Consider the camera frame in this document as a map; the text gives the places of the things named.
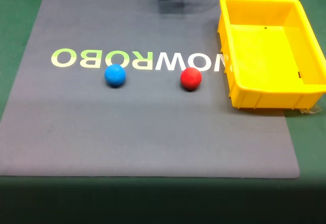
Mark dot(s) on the blue ball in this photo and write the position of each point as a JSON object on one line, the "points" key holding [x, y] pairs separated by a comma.
{"points": [[115, 75]]}

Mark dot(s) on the yellow plastic bin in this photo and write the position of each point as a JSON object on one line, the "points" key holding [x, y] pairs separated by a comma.
{"points": [[259, 56]]}

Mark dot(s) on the clear plastic scrap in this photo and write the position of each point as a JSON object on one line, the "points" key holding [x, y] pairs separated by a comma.
{"points": [[311, 109]]}

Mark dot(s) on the grey mat with NOWROBO print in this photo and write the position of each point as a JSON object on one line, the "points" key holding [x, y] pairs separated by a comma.
{"points": [[127, 132]]}

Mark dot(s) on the red ball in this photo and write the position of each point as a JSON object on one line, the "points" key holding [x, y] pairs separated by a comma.
{"points": [[191, 78]]}

